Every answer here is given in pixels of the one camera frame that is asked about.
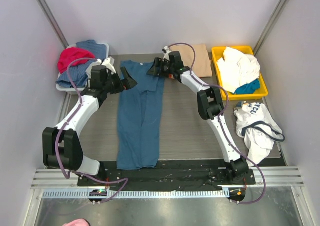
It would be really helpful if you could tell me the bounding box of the folded beige t-shirt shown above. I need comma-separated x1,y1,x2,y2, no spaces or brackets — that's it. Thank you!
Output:
170,44,213,78

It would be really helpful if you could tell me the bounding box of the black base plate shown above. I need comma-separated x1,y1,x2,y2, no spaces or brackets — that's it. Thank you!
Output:
74,158,257,191

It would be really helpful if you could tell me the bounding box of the right aluminium frame post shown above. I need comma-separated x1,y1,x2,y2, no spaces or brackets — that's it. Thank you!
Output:
253,0,290,56

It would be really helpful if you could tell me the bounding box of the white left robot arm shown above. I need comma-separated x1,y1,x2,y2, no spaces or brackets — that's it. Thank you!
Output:
42,65,137,186

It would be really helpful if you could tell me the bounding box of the slotted cable duct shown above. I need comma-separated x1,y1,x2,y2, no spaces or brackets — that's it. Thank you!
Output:
42,189,230,200

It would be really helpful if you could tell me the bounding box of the dark blue t-shirt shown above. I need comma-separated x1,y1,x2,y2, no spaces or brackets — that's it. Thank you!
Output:
116,60,165,170

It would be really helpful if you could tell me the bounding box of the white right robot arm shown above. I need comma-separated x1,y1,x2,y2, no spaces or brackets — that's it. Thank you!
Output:
147,48,250,184

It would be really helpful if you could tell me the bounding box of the left aluminium frame post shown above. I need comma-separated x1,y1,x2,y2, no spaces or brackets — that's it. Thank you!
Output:
36,0,69,48

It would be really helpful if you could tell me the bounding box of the blue checked shirt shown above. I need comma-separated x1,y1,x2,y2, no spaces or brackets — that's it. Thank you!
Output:
56,40,109,89

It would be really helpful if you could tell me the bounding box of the aluminium frame post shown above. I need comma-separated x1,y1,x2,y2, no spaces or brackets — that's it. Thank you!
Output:
253,0,290,56
36,0,69,48

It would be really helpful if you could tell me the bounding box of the pink object at bottom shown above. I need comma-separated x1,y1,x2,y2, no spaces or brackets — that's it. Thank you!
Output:
63,218,90,226

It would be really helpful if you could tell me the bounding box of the aluminium rail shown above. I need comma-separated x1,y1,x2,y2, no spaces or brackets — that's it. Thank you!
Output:
260,166,305,187

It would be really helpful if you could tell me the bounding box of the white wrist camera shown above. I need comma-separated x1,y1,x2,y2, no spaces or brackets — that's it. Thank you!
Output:
162,46,171,61
95,56,117,74

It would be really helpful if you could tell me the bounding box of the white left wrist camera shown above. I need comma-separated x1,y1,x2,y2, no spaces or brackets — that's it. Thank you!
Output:
95,56,117,74

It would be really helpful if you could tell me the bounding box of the pink red garment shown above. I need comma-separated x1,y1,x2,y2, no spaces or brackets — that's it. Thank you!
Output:
57,47,95,74

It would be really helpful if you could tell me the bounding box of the white printed t-shirt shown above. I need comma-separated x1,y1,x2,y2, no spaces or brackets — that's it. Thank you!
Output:
234,101,286,167

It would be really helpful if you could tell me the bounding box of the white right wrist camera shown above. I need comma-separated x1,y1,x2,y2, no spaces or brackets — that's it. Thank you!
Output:
162,46,171,61

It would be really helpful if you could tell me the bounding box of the grey garment in bin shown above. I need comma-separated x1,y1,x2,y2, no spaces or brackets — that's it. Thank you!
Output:
85,63,95,78

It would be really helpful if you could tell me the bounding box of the white t-shirt in tray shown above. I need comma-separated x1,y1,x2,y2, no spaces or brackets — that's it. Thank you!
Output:
217,47,261,94

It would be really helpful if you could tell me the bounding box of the teal garment in tray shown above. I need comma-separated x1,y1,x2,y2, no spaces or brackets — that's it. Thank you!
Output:
234,79,260,95

